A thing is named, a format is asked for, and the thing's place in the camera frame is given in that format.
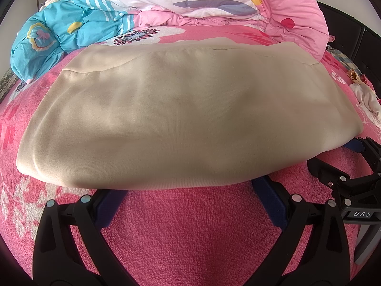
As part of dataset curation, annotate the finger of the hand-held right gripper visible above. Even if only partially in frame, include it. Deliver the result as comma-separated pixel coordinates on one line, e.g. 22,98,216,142
345,137,381,174
308,156,381,204

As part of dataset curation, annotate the tan crumpled cloth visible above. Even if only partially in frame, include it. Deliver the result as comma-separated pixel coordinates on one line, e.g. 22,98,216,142
348,68,375,88

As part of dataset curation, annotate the blue printed quilt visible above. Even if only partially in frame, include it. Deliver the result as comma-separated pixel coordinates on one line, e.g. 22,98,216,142
10,0,136,84

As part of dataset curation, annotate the grey patterned cloth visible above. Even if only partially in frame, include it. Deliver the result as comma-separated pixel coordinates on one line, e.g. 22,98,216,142
0,70,16,102

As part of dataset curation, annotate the blue checkered cloth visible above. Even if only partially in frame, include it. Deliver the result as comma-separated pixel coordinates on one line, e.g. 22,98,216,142
326,45,363,76

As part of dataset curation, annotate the white small cloth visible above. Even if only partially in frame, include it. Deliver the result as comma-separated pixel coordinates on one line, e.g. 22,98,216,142
349,83,381,128

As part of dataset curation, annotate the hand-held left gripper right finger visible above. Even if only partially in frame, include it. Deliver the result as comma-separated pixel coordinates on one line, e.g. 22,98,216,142
252,175,349,286

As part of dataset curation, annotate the pink printed quilt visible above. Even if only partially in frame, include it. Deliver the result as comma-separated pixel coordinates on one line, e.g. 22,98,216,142
71,0,330,62

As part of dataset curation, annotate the cream zip jacket black trim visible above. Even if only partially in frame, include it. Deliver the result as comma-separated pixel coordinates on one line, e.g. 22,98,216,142
16,37,364,190

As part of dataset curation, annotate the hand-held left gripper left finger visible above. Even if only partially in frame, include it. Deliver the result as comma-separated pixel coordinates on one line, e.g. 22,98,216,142
33,189,127,286

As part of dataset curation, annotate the pink floral bed sheet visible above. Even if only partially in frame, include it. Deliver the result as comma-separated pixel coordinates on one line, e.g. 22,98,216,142
0,25,381,286

